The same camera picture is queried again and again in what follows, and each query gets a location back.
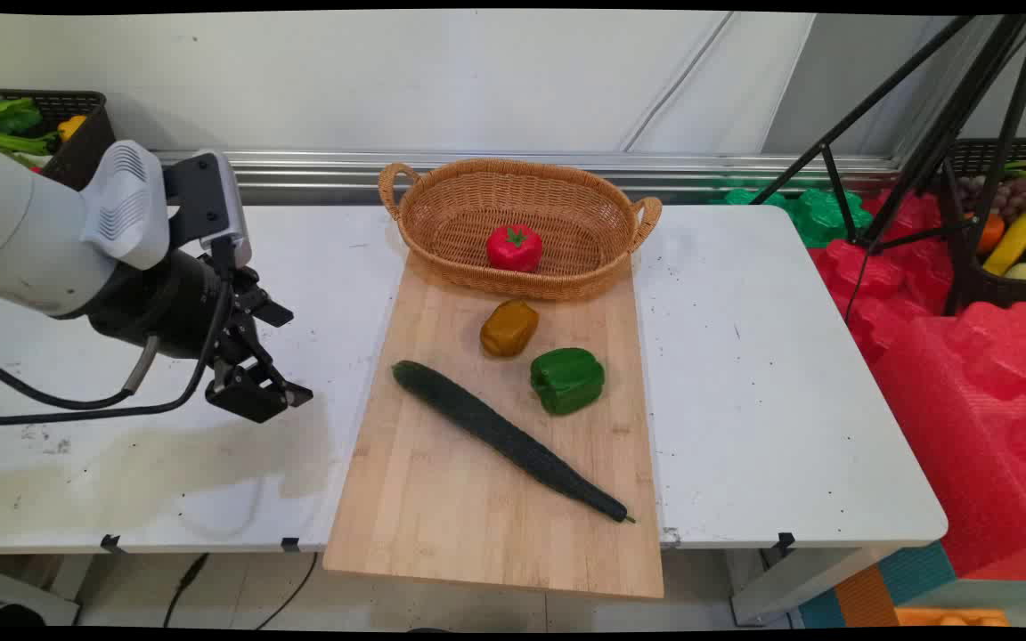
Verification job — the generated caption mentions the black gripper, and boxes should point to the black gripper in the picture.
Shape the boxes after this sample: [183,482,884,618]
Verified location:
[84,249,314,425]

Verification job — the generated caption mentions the long dark green cucumber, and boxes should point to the long dark green cucumber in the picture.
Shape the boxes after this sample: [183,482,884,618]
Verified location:
[391,360,636,524]

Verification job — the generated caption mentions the wooden cutting board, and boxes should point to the wooden cutting board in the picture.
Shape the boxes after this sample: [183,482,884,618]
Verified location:
[323,252,665,599]

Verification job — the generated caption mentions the yellow-brown toy bell pepper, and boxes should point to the yellow-brown toy bell pepper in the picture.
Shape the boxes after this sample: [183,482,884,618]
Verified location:
[480,300,541,359]

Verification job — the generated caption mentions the dark woven vegetable basket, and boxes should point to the dark woven vegetable basket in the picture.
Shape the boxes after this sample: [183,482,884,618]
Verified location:
[0,87,116,191]

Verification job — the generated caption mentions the red toy tomato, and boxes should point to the red toy tomato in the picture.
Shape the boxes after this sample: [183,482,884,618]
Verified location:
[486,224,544,273]

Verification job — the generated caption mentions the green toy bell pepper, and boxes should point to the green toy bell pepper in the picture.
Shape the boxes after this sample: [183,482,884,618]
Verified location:
[530,347,606,416]

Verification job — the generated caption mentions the green stalk toy vegetable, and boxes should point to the green stalk toy vegetable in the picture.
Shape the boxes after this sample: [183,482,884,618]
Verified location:
[0,127,61,168]

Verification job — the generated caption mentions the green foam block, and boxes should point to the green foam block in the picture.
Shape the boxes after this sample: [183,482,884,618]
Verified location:
[714,184,788,211]
[785,187,875,249]

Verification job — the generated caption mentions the white table leg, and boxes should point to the white table leg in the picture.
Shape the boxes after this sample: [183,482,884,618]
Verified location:
[727,545,901,627]

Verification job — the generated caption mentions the teal orange floor mat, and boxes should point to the teal orange floor mat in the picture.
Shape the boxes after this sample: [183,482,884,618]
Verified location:
[798,540,1026,629]

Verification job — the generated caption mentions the large red foam block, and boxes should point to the large red foam block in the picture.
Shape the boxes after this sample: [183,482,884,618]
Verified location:
[869,301,1026,581]

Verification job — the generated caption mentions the black tripod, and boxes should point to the black tripod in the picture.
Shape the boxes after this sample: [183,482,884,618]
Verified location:
[749,13,1026,321]

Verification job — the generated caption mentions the orange foam piece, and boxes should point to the orange foam piece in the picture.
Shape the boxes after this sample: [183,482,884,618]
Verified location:
[894,607,1011,629]

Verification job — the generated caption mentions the dark woven fruit basket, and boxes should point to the dark woven fruit basket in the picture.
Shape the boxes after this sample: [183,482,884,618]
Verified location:
[939,136,1026,312]

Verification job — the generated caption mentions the yellow toy banana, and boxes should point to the yellow toy banana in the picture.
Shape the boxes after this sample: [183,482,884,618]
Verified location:
[982,207,1026,277]

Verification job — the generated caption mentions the purple toy grapes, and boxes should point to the purple toy grapes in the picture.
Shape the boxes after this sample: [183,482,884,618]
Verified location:
[958,175,1026,223]

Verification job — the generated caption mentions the black camera cable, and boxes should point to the black camera cable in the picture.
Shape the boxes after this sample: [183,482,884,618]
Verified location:
[0,258,238,426]

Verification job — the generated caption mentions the black silver wrist camera box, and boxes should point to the black silver wrist camera box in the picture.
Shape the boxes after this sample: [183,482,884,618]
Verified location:
[164,150,253,268]

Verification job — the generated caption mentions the thin black floor cable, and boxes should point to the thin black floor cable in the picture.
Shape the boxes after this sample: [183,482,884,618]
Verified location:
[256,552,319,630]

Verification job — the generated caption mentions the thick black floor cable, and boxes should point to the thick black floor cable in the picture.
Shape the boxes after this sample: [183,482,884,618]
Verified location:
[163,552,210,629]

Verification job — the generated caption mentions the oval wicker basket with handles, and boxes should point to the oval wicker basket with handles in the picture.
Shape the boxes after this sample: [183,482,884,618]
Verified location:
[378,158,663,301]

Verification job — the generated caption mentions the grey table frame beam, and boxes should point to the grey table frame beam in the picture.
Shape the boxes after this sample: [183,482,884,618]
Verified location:
[0,556,95,626]

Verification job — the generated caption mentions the aluminium wall rail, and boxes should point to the aluminium wall rail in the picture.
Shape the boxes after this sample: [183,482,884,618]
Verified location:
[152,150,906,193]

